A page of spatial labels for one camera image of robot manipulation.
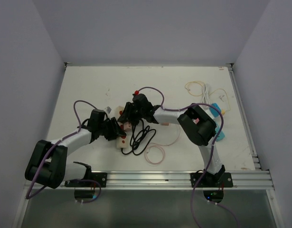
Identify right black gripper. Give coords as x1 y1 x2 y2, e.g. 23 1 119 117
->
118 102 145 125

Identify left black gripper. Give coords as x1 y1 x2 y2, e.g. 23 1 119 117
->
98 116 126 140

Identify beige power strip red sockets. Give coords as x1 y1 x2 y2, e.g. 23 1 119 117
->
115 106 129 149

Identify pink USB adapter plug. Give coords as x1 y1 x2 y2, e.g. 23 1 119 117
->
122 122 132 132

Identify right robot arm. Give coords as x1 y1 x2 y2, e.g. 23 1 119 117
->
118 94 225 187

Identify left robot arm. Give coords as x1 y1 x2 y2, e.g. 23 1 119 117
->
25 109 126 189

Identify blue adapter plug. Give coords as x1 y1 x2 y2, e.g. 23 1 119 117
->
209 103 221 118

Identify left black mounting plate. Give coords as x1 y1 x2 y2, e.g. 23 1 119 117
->
65 172 107 188

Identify black mounting plate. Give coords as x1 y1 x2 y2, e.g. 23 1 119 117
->
190 171 234 188
65 172 107 188

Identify white power strip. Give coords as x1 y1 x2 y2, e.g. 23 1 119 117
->
204 105 225 142

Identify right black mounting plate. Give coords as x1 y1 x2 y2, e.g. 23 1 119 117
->
190 171 234 188

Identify black power cord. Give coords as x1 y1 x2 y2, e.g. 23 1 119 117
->
121 118 157 157

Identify thin pink USB cable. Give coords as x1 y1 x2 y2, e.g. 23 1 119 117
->
144 123 181 166

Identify yellow thin cable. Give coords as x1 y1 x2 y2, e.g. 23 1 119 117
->
185 81 232 112

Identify aluminium front rail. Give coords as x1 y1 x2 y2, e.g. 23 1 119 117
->
23 171 274 190

